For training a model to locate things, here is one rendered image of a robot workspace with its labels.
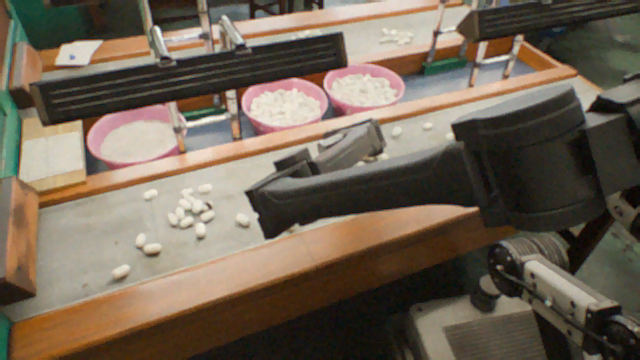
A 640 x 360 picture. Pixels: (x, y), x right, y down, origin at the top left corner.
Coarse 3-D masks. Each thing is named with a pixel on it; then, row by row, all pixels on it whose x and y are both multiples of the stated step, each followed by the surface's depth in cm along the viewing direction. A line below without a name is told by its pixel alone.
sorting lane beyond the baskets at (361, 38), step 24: (360, 24) 186; (384, 24) 187; (408, 24) 188; (432, 24) 189; (456, 24) 190; (192, 48) 165; (216, 48) 166; (360, 48) 170; (384, 48) 171; (48, 72) 149; (72, 72) 150
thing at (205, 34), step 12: (144, 0) 112; (204, 0) 118; (144, 12) 114; (204, 12) 120; (144, 24) 116; (204, 24) 122; (180, 36) 123; (192, 36) 124; (204, 36) 125; (204, 48) 128; (216, 96) 139; (204, 108) 142; (216, 108) 142; (192, 120) 141
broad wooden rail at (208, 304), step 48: (288, 240) 98; (336, 240) 99; (384, 240) 99; (432, 240) 107; (480, 240) 119; (144, 288) 88; (192, 288) 88; (240, 288) 89; (288, 288) 94; (336, 288) 103; (48, 336) 80; (96, 336) 80; (144, 336) 84; (192, 336) 91; (240, 336) 100
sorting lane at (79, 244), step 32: (512, 96) 150; (384, 128) 134; (416, 128) 134; (448, 128) 135; (256, 160) 121; (128, 192) 110; (160, 192) 111; (224, 192) 111; (64, 224) 102; (96, 224) 102; (128, 224) 103; (160, 224) 103; (192, 224) 103; (224, 224) 104; (256, 224) 104; (320, 224) 105; (64, 256) 96; (96, 256) 96; (128, 256) 96; (160, 256) 97; (192, 256) 97; (64, 288) 90; (96, 288) 90
